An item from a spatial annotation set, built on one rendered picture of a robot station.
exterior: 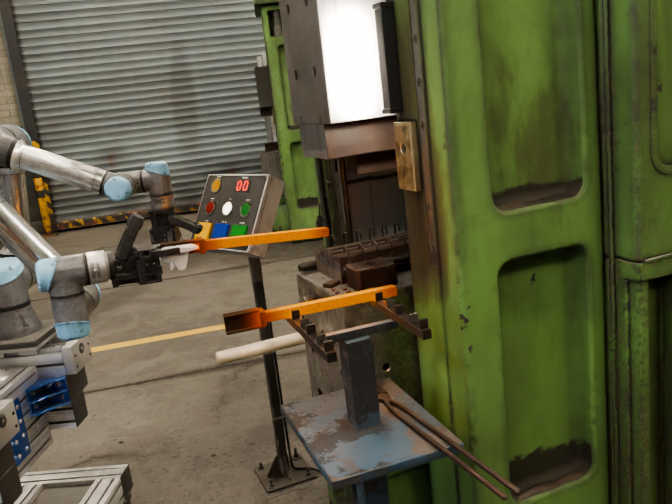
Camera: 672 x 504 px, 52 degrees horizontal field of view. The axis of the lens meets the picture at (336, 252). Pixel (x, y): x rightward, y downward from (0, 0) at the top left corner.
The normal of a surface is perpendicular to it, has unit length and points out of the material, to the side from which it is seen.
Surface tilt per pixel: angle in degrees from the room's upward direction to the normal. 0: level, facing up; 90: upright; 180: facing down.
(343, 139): 90
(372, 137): 90
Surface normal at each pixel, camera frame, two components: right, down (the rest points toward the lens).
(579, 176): -0.86, 0.21
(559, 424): 0.38, 0.17
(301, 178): 0.10, 0.22
